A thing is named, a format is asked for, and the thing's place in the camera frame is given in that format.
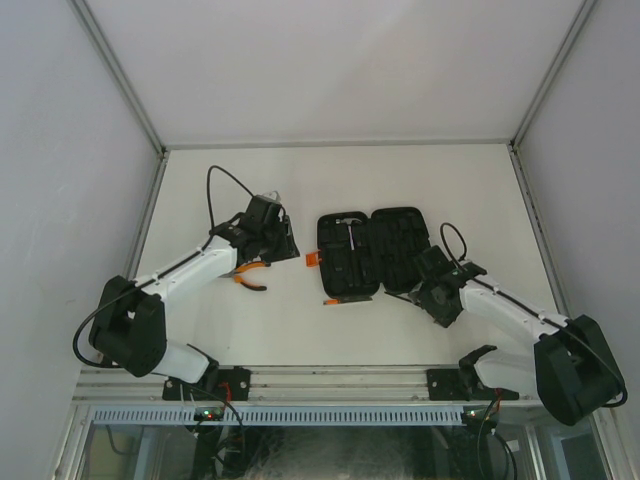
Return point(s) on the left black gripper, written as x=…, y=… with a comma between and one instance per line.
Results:
x=287, y=249

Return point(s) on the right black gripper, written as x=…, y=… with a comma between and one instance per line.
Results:
x=443, y=316

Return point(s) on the black handle claw hammer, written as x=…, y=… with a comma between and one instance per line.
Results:
x=346, y=225

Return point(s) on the black plastic tool case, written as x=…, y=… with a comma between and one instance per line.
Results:
x=385, y=247

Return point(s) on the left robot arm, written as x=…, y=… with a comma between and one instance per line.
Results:
x=129, y=325

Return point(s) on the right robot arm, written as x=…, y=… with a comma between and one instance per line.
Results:
x=566, y=363

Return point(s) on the orange handle screwdriver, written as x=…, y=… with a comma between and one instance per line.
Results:
x=400, y=297

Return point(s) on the orange handle needle-nose pliers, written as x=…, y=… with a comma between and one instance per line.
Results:
x=244, y=276

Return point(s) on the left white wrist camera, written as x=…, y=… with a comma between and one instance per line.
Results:
x=272, y=196

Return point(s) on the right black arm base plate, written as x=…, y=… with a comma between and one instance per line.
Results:
x=462, y=382

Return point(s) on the aluminium front rail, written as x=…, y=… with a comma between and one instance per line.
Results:
x=284, y=385

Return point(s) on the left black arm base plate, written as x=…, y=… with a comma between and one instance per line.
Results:
x=210, y=382

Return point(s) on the blue slotted cable duct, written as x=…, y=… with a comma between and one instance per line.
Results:
x=269, y=416

